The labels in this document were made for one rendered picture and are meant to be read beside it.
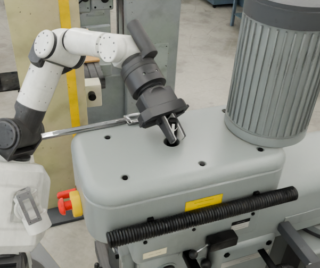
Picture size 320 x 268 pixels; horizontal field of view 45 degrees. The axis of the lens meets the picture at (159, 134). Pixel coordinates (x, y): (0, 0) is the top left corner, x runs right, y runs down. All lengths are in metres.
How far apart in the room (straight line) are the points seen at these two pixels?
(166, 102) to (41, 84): 0.42
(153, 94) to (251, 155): 0.26
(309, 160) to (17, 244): 0.85
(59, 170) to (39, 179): 1.90
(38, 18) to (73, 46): 1.46
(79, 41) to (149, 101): 0.29
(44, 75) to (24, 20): 1.38
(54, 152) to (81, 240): 0.71
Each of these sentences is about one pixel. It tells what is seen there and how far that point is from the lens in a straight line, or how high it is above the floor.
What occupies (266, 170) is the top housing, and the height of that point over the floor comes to 1.86.
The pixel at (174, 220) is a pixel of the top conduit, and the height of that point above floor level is 1.81.
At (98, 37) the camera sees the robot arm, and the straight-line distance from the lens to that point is 1.00.
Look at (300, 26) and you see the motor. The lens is 0.79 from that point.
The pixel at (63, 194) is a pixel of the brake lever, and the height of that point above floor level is 1.71.
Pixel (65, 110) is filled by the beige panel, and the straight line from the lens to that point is 2.80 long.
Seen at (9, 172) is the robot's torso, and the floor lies 1.68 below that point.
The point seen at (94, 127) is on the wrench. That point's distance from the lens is 0.92.
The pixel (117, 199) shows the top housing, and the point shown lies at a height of 1.88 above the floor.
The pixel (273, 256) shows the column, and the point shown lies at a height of 1.38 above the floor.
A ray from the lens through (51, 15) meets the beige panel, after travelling 2.51.
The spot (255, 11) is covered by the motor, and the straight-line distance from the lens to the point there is 0.81.
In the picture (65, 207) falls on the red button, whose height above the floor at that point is 1.77.
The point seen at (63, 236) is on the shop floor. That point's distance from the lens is 3.18.
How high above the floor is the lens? 2.42
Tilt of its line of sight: 35 degrees down
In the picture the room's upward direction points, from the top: 3 degrees clockwise
